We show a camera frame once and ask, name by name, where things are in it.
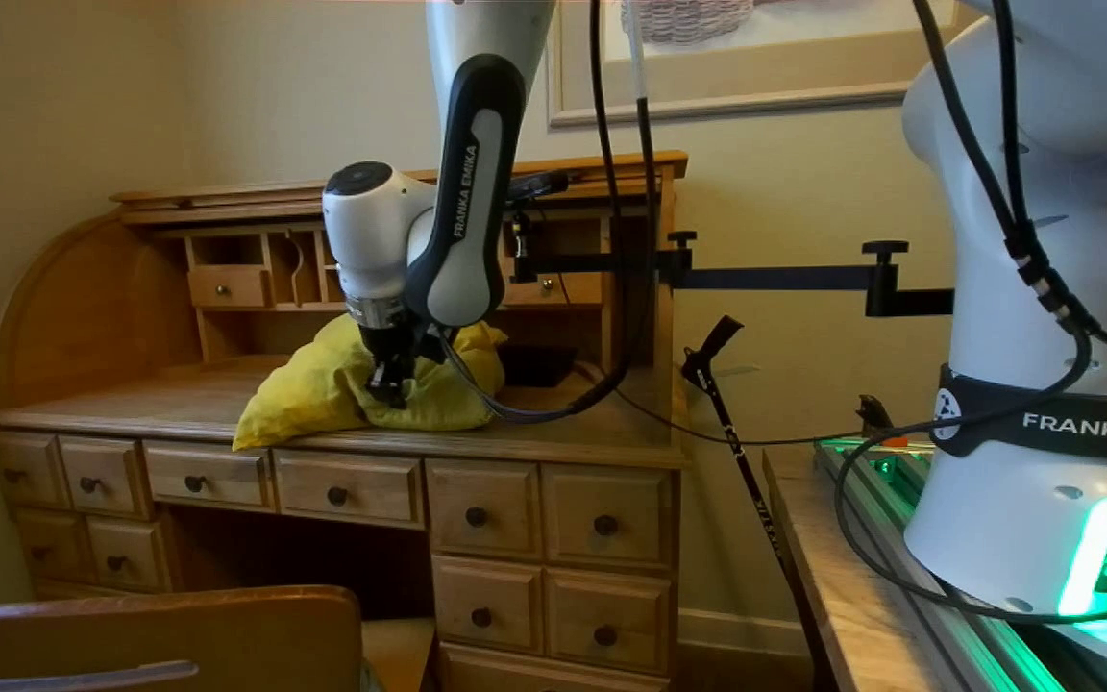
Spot yellow cloth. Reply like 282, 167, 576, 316
231, 312, 513, 452

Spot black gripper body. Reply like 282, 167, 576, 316
359, 320, 454, 388

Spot framed wall picture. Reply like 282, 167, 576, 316
541, 0, 987, 130

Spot black looping cable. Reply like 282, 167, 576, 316
831, 367, 1107, 633

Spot black stereo camera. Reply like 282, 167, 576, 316
500, 167, 594, 214

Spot black thin pole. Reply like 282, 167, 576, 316
676, 316, 841, 692

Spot light wooden slat-back chair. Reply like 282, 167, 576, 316
0, 580, 371, 692

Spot wooden roll-top desk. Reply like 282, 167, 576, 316
0, 148, 696, 692

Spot thick black hanging cable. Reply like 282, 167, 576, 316
444, 0, 663, 431

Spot green-lit metal robot base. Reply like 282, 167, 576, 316
814, 431, 1107, 692

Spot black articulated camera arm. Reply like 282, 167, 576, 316
500, 225, 957, 324

